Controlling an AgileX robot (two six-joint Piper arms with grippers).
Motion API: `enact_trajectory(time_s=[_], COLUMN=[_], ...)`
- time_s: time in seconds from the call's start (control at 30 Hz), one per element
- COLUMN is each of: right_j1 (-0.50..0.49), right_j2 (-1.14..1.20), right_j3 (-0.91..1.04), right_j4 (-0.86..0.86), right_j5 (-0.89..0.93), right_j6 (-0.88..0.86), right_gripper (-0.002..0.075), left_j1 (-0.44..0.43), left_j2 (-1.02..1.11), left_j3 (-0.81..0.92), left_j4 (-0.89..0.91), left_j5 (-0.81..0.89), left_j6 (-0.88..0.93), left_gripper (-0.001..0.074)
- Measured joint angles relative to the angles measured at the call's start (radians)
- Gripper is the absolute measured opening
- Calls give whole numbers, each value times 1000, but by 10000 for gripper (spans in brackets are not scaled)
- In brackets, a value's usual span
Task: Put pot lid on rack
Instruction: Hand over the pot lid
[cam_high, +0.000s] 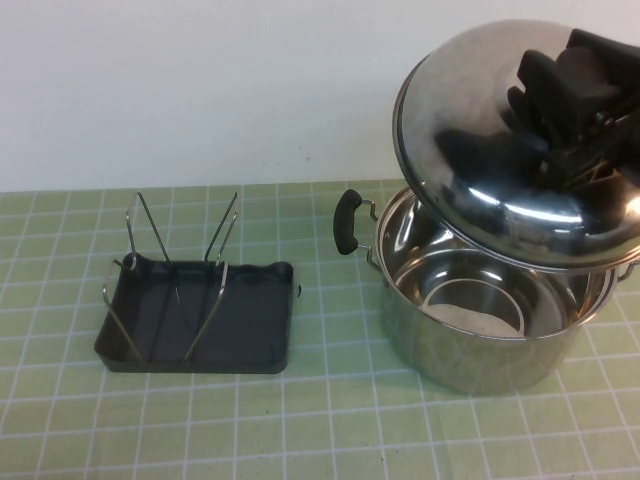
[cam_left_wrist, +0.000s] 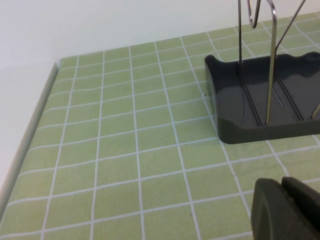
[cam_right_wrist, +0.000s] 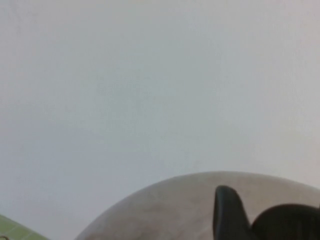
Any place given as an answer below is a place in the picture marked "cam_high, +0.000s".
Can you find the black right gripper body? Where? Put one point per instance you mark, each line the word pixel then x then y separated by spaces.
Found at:
pixel 610 47

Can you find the stainless steel pot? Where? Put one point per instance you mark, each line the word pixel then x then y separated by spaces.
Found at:
pixel 450 360

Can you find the green checkered tablecloth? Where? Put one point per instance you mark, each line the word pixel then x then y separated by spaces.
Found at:
pixel 320 425

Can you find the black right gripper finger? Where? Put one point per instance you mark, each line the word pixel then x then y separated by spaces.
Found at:
pixel 565 85
pixel 590 165

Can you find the steel pot lid black knob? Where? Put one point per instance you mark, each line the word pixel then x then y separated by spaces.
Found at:
pixel 450 100

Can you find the black plastic rack tray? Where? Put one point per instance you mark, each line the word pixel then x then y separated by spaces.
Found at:
pixel 250 320

